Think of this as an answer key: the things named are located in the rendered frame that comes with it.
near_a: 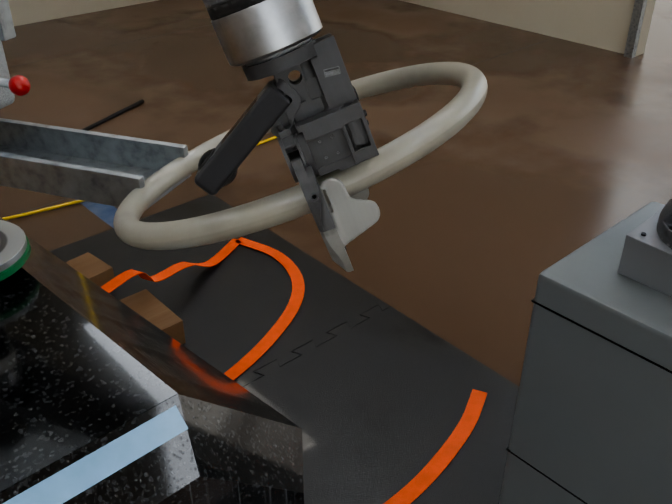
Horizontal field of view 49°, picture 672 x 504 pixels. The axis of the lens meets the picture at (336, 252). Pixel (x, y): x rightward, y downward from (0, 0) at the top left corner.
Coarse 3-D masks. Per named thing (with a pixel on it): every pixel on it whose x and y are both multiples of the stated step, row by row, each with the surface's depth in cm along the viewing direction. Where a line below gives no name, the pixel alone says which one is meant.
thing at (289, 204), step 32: (448, 64) 95; (480, 96) 80; (416, 128) 73; (448, 128) 74; (192, 160) 107; (384, 160) 71; (416, 160) 73; (160, 192) 101; (288, 192) 70; (352, 192) 71; (128, 224) 82; (160, 224) 77; (192, 224) 73; (224, 224) 71; (256, 224) 71
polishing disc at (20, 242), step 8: (0, 224) 137; (8, 224) 137; (0, 232) 134; (8, 232) 134; (16, 232) 134; (0, 240) 132; (8, 240) 132; (16, 240) 132; (24, 240) 132; (0, 248) 129; (8, 248) 129; (16, 248) 129; (24, 248) 131; (0, 256) 127; (8, 256) 127; (16, 256) 128; (0, 264) 125; (8, 264) 126
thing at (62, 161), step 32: (0, 128) 118; (32, 128) 115; (64, 128) 114; (0, 160) 106; (32, 160) 103; (64, 160) 114; (96, 160) 114; (128, 160) 111; (160, 160) 109; (64, 192) 104; (96, 192) 101; (128, 192) 99
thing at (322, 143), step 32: (256, 64) 64; (288, 64) 63; (320, 64) 65; (320, 96) 67; (352, 96) 66; (288, 128) 66; (320, 128) 65; (352, 128) 67; (288, 160) 66; (320, 160) 68; (352, 160) 68
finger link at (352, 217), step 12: (324, 180) 68; (336, 180) 68; (336, 192) 68; (336, 204) 68; (348, 204) 68; (360, 204) 68; (372, 204) 68; (336, 216) 68; (348, 216) 68; (360, 216) 69; (372, 216) 69; (336, 228) 68; (348, 228) 69; (360, 228) 69; (324, 240) 68; (336, 240) 68; (348, 240) 69; (336, 252) 69; (348, 264) 70
